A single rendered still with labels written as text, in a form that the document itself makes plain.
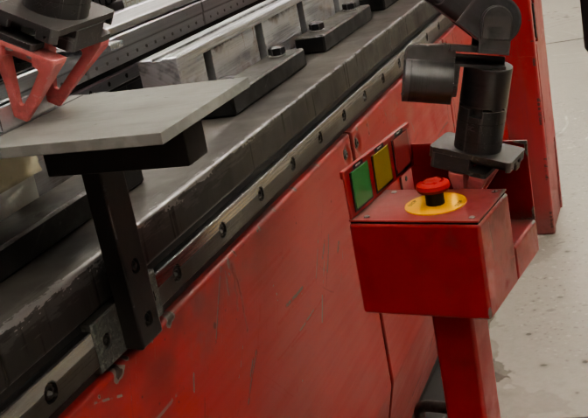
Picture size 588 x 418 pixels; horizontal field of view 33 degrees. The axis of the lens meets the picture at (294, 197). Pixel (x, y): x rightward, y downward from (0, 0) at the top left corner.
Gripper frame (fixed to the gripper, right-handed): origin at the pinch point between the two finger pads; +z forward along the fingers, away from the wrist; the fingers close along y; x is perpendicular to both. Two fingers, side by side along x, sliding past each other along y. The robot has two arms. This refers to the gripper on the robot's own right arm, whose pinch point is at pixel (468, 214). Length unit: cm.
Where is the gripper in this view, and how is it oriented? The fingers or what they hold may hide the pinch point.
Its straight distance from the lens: 126.9
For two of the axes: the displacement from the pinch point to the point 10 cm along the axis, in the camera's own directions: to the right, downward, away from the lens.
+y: -8.8, -2.3, 4.1
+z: -0.5, 9.2, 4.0
